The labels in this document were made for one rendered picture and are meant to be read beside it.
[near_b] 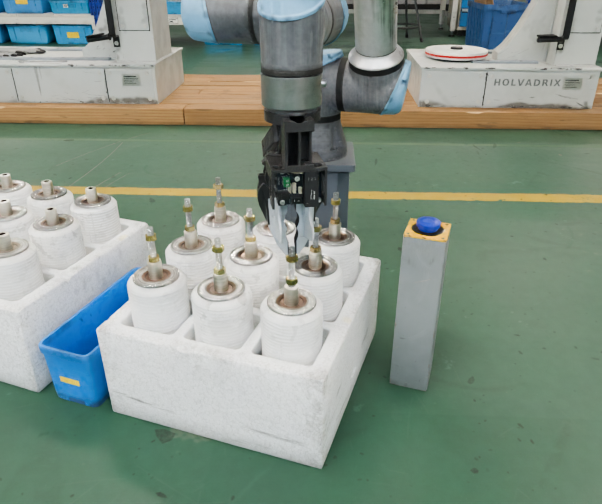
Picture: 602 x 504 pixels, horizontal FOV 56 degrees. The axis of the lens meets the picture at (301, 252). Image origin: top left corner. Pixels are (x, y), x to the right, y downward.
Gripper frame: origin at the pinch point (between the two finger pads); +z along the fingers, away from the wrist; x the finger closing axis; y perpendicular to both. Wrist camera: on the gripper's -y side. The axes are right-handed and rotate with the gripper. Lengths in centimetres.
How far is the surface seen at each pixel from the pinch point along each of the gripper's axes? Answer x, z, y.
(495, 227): 73, 35, -67
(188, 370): -16.6, 20.8, 0.2
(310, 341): 2.0, 14.2, 5.0
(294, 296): 0.2, 8.0, 1.8
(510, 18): 248, 9, -383
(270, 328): -3.8, 12.1, 3.5
